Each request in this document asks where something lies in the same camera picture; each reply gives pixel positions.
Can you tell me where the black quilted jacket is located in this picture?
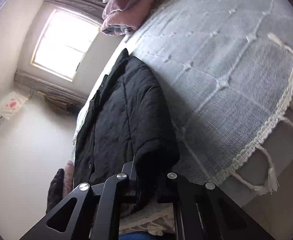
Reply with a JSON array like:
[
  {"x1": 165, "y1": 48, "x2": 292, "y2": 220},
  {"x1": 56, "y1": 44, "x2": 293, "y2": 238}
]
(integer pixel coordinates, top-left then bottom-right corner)
[{"x1": 74, "y1": 49, "x2": 180, "y2": 217}]

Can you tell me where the floral pink pillow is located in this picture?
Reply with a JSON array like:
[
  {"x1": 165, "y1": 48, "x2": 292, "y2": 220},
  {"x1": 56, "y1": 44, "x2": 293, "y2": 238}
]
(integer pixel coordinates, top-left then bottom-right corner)
[{"x1": 62, "y1": 160, "x2": 74, "y2": 198}]

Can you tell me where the dark fuzzy garment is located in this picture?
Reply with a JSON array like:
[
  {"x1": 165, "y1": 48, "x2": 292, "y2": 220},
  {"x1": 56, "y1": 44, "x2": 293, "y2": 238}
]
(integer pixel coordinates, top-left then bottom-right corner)
[{"x1": 46, "y1": 168, "x2": 65, "y2": 213}]

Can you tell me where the brown clutter under window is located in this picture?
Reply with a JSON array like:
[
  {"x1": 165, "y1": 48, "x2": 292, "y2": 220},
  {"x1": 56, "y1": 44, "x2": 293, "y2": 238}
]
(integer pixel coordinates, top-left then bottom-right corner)
[{"x1": 38, "y1": 91, "x2": 81, "y2": 115}]

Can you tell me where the white box with red print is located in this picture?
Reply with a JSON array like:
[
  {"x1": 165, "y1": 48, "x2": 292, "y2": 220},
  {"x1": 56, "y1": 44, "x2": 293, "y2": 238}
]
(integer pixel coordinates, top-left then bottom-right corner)
[{"x1": 0, "y1": 91, "x2": 29, "y2": 124}]

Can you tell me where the bright window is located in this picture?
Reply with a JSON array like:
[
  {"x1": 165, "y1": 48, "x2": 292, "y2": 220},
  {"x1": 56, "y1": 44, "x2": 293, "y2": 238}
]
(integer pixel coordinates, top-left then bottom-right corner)
[{"x1": 30, "y1": 9, "x2": 99, "y2": 82}]

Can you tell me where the white grid-pattern bedspread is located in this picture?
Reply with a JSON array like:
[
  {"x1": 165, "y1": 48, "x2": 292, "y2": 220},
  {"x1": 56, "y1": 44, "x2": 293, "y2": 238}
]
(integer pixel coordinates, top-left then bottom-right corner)
[{"x1": 71, "y1": 0, "x2": 293, "y2": 235}]

